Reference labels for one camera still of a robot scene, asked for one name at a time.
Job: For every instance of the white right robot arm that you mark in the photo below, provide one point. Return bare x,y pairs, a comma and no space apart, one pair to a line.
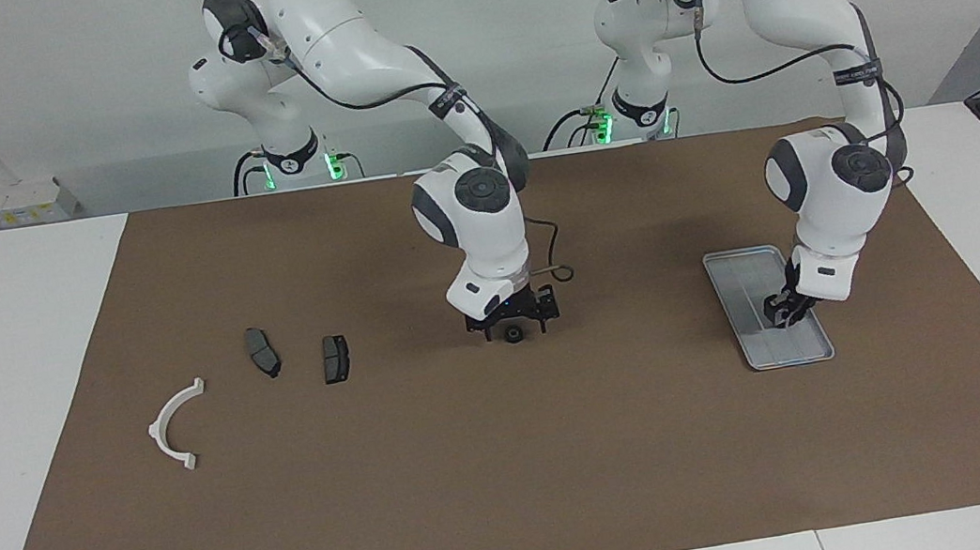
483,219

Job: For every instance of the rectangular dark brake pad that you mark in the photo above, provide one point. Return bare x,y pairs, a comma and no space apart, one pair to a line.
335,360

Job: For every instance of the white curved plastic bracket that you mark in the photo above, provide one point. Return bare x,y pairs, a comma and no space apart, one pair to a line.
198,386

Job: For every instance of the white power strip box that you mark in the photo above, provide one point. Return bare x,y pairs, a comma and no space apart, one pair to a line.
26,202

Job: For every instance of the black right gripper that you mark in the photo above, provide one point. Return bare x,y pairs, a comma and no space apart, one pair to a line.
518,309

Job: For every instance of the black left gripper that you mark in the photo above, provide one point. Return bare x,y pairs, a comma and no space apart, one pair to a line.
793,292

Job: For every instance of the brown table mat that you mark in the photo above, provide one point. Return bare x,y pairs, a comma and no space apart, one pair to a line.
515,461

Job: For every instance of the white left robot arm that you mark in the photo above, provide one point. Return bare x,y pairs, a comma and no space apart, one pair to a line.
828,183

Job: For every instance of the curved dark brake pad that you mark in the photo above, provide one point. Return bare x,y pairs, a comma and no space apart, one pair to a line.
261,350

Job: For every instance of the silver metal tray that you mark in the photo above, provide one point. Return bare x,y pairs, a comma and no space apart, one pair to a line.
746,317

